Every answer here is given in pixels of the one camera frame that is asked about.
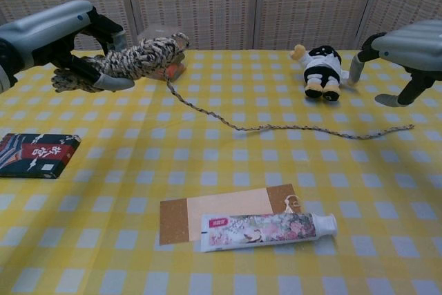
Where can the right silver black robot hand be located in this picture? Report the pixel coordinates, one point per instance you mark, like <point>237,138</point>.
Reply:
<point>414,44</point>

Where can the bamboo folding screen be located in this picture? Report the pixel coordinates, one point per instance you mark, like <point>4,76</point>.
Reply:
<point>224,1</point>

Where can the yellow checkered tablecloth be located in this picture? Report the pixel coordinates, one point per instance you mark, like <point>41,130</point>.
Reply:
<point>241,157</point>

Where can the brown cardboard card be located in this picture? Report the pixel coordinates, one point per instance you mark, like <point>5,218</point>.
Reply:
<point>224,205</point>

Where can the clear cube box with blocks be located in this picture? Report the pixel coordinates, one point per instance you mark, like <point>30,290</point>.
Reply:
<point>174,71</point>

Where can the black white plush doll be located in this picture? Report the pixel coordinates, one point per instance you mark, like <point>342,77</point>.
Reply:
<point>324,67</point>

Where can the floral toothpaste tube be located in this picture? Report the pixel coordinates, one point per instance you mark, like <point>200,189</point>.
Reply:
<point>262,231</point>

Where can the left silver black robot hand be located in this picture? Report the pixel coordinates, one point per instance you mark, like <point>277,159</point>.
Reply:
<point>45,37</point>

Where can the dark printed flat box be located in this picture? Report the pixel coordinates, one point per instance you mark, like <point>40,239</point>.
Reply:
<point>34,155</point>

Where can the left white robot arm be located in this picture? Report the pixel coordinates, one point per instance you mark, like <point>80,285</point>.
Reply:
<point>5,67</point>

